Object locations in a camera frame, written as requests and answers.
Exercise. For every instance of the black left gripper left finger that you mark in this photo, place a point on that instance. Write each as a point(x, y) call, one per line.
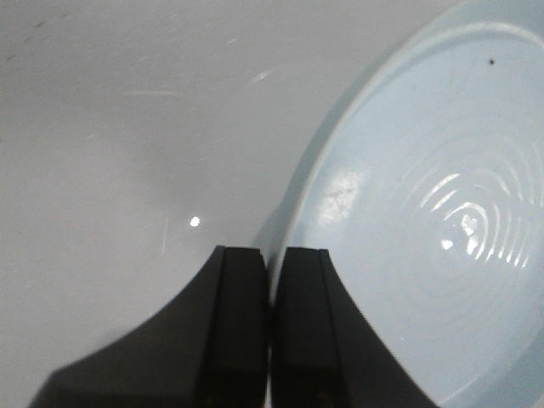
point(208, 347)

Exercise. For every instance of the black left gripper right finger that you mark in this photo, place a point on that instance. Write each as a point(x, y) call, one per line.
point(324, 352)

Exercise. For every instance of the light blue round plate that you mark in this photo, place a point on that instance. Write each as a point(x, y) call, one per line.
point(425, 185)

